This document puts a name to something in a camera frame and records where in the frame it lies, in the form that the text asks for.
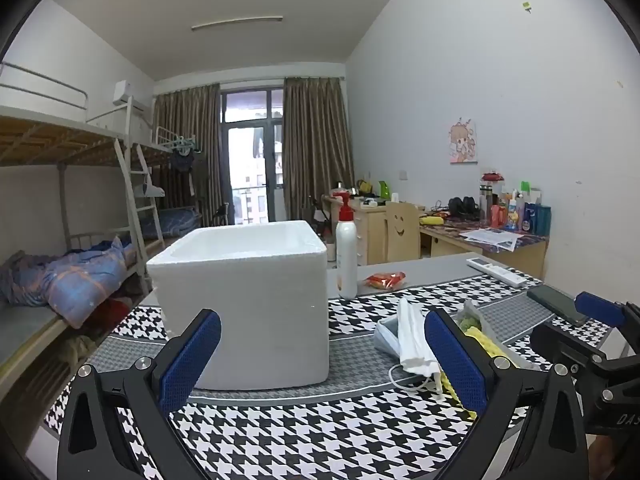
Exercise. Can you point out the white remote control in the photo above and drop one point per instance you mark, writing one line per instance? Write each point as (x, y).
(497, 272)

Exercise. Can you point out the person's right forearm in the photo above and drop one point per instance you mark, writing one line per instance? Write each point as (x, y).
(607, 460)

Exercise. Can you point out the cartoon wall poster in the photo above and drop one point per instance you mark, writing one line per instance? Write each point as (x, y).
(463, 142)

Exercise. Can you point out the white face mask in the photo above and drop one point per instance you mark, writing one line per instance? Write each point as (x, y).
(415, 330)

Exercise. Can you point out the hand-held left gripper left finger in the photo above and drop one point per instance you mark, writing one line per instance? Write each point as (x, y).
(192, 355)

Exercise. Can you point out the white foam box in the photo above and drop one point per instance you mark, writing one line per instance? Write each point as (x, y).
(250, 310)

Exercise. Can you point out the white bed ladder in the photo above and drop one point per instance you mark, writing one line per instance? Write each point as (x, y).
(137, 210)

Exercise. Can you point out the red cloth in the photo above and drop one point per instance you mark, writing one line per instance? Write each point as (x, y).
(117, 312)

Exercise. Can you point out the red snack packet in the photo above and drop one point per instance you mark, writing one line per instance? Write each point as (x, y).
(385, 280)

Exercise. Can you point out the wooden desk with drawers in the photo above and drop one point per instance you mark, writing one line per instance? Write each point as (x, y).
(367, 230)

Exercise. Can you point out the yellow foam net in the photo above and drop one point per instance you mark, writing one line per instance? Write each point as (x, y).
(487, 345)

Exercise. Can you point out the group of toiletry bottles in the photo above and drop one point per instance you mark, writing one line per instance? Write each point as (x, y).
(520, 212)

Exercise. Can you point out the white lotion pump bottle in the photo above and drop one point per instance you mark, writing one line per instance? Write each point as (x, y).
(346, 255)

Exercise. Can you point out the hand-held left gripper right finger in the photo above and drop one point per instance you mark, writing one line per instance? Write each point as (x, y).
(457, 355)

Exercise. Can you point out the ceiling tube light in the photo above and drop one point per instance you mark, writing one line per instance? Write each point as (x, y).
(235, 23)

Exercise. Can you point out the printed paper sheets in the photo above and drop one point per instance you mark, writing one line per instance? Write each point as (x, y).
(492, 239)

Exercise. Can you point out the blue checked mattress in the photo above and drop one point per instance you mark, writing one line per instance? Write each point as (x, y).
(172, 222)

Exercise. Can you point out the yellow object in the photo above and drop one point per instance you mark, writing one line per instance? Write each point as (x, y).
(431, 220)

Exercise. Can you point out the wooden desk with patterned cover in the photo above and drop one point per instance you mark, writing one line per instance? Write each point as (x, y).
(530, 255)

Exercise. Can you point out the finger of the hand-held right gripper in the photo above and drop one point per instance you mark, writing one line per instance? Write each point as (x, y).
(597, 307)
(565, 345)

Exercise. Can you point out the brown curtain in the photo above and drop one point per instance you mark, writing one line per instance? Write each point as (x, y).
(200, 125)
(315, 140)

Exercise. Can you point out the wooden chair with smile cutout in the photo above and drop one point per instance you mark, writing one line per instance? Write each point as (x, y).
(400, 232)

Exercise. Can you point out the black headphones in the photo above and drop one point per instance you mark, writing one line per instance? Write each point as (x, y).
(462, 207)

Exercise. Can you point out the houndstooth tablecloth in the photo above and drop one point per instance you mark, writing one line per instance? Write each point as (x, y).
(310, 435)

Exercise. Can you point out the blue checked quilt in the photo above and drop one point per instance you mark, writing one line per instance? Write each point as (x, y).
(85, 280)

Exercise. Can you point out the white air conditioner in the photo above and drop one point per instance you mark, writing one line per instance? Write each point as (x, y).
(127, 95)

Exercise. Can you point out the black phone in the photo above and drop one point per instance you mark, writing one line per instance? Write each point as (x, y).
(555, 302)

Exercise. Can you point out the black folding chair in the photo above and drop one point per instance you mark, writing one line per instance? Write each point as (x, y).
(222, 215)

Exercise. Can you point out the green printed plastic packet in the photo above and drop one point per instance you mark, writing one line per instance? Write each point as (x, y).
(467, 320)

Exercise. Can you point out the grey metal bunk bed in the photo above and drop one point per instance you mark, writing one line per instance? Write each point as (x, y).
(160, 152)
(45, 140)

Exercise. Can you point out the dark hanging clothes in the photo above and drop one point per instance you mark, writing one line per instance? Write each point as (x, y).
(182, 160)

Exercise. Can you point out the glass balcony door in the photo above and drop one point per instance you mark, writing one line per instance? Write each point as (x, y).
(250, 160)

